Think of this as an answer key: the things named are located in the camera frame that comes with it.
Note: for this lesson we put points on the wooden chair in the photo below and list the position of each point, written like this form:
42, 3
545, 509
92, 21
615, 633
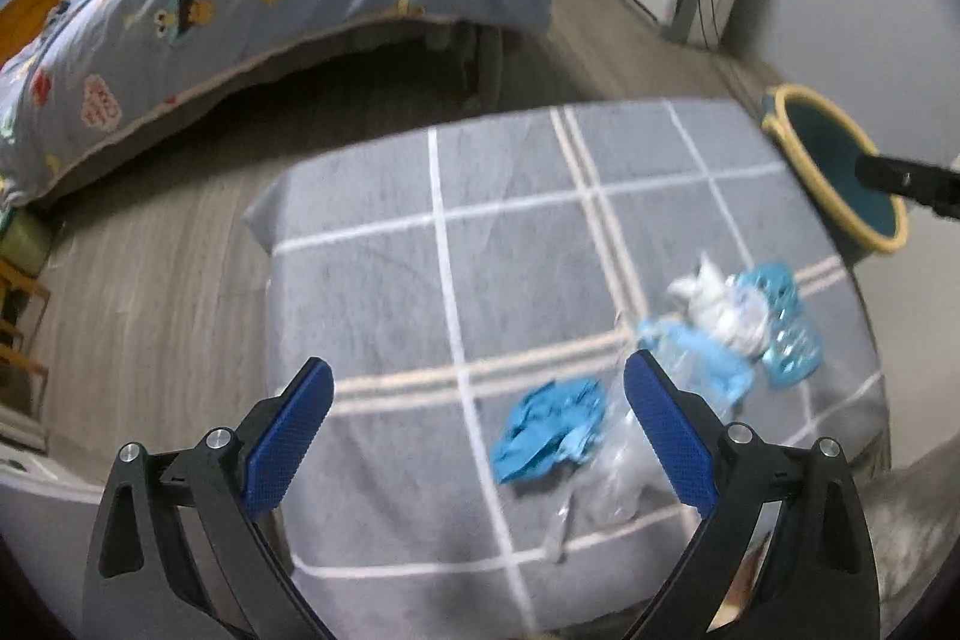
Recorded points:
19, 325

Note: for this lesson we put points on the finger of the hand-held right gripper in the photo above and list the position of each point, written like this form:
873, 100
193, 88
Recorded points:
907, 179

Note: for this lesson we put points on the grey bed skirt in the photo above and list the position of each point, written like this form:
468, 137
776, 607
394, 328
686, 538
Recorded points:
480, 63

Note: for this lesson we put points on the green bin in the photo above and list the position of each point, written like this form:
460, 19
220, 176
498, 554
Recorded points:
22, 242

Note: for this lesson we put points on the grey plaid blanket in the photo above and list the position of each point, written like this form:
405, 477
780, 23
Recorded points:
525, 250

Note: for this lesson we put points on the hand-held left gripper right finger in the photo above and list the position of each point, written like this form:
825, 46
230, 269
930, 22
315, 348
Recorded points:
671, 437

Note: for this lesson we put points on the blue blister pack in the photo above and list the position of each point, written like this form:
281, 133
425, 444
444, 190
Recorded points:
791, 325

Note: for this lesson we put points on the white crumpled tissue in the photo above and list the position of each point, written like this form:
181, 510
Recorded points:
720, 302

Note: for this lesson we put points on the blue glove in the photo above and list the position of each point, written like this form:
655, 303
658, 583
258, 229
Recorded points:
547, 430

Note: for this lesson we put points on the yellow rimmed teal bin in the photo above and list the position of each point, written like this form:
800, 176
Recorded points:
825, 160

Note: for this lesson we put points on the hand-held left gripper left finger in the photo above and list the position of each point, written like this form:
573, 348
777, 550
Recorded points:
289, 437

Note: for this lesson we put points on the light blue plastic wrapper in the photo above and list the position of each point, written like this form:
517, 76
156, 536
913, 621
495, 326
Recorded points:
705, 359

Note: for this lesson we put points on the clear plastic bag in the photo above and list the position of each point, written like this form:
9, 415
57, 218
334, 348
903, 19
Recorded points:
622, 467

